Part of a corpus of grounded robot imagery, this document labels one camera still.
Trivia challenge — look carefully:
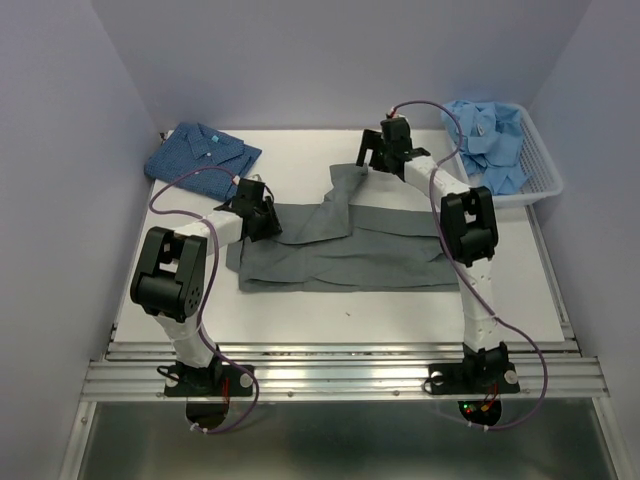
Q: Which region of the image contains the grey long sleeve shirt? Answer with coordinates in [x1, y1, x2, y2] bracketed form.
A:
[226, 164, 458, 293]

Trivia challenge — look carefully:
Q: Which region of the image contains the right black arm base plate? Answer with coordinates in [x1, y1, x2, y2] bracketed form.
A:
[423, 342, 520, 396]

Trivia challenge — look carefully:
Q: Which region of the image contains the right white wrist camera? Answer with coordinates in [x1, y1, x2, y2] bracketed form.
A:
[384, 108, 406, 121]

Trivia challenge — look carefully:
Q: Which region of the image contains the white plastic laundry basket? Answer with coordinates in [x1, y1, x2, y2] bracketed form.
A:
[457, 104, 564, 208]

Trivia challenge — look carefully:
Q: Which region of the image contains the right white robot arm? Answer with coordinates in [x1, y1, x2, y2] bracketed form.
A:
[356, 117, 509, 395]

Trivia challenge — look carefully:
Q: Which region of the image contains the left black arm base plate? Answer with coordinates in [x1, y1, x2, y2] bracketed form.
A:
[156, 362, 254, 398]

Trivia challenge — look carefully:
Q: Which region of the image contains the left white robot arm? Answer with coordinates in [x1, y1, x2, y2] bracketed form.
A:
[130, 176, 282, 396]

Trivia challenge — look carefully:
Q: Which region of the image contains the blue checked folded shirt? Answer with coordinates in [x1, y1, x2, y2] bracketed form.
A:
[144, 122, 262, 202]

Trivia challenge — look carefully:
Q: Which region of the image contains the light blue shirt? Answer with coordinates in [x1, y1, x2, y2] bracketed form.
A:
[441, 100, 528, 196]

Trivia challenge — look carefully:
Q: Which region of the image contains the aluminium front rail frame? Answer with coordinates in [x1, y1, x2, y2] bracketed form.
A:
[57, 279, 626, 480]

